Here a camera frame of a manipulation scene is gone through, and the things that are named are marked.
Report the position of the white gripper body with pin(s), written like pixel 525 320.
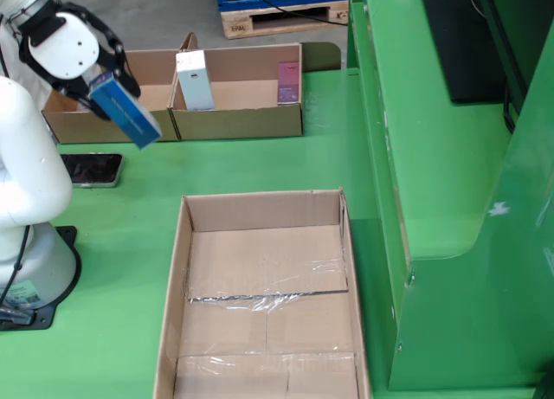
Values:
pixel 69 48

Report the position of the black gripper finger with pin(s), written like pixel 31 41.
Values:
pixel 82 94
pixel 117 48

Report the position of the blue rectangular product box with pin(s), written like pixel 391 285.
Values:
pixel 125 113

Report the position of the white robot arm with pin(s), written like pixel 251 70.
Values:
pixel 30 165

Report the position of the cardboard box with spotted carton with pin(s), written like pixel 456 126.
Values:
pixel 86 126

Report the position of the cardboard box with flap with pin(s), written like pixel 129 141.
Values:
pixel 242 124

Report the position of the pink product box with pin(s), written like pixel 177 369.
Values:
pixel 288 83

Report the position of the large shallow cardboard tray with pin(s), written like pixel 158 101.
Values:
pixel 268 260

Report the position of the smartphone in clear case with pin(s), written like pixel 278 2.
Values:
pixel 93 169

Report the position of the plain white tall carton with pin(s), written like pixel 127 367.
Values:
pixel 195 83

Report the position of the wooden pallet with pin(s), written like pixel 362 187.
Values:
pixel 238 27

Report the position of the green metal cabinet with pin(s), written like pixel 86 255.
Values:
pixel 433 156

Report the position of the black flat monitor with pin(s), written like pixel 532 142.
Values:
pixel 459 48

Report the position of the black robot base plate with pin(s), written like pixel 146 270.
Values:
pixel 43 319

